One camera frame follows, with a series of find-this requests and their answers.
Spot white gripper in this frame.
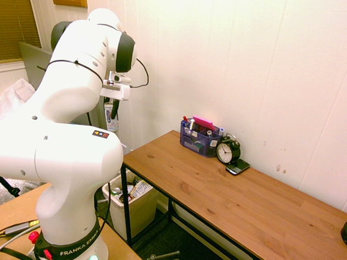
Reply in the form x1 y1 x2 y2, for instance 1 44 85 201
98 77 133 120

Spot white drink can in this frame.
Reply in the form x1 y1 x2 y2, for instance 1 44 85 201
102 100 122 134

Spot beige trash bin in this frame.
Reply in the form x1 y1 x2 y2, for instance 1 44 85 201
98 169 161 243

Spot snack bag with nutrition label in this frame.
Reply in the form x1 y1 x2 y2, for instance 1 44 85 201
129 178 150 201

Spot pink sticky note pad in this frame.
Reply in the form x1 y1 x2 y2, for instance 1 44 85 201
191 115 217 132

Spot blue mesh desk organizer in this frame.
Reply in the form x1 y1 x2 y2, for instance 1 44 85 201
178 118 226 160

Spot white plastic bag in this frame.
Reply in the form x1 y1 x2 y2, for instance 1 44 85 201
0 75 37 128

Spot black twin-bell alarm clock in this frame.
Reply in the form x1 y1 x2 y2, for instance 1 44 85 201
214 132 243 166

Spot black tripod leg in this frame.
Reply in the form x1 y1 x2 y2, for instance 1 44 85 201
0 173 23 198

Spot black smartphone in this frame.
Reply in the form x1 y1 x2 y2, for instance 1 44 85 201
225 157 252 177

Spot brown window blinds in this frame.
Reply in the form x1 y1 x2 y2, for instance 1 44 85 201
0 0 46 68

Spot light fibreboard robot table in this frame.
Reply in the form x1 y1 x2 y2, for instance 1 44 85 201
0 179 157 260

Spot red knob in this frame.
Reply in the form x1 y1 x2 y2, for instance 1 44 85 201
27 230 41 245

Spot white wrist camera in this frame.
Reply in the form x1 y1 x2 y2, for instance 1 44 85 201
107 71 133 85

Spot black camera cable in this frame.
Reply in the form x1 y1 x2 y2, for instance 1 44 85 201
130 56 151 90

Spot wooden table with black frame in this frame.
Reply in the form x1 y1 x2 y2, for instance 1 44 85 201
113 126 347 260

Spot grey cable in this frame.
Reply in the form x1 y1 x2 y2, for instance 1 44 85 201
0 221 40 260

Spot thick black cable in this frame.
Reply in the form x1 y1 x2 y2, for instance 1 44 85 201
0 246 39 260

